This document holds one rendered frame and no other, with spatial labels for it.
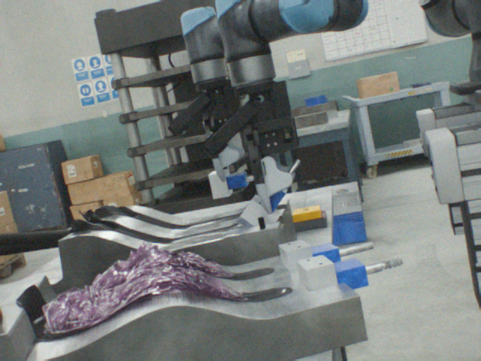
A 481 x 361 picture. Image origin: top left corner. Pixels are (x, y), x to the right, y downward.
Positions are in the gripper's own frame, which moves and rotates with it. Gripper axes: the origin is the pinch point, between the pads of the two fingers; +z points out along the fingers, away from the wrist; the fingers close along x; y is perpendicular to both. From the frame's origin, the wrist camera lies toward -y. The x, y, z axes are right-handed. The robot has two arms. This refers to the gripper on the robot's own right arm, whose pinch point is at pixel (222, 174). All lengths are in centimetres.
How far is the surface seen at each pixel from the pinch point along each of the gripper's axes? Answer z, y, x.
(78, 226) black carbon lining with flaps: 0.6, -20.8, -31.3
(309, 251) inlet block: 8, 19, -48
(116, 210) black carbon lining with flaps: 0.8, -17.8, -20.0
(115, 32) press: -91, -134, 364
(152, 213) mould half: 3.5, -13.0, -13.1
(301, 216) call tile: 12.0, 15.3, -0.6
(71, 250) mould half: 3.8, -21.0, -36.1
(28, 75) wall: -106, -350, 638
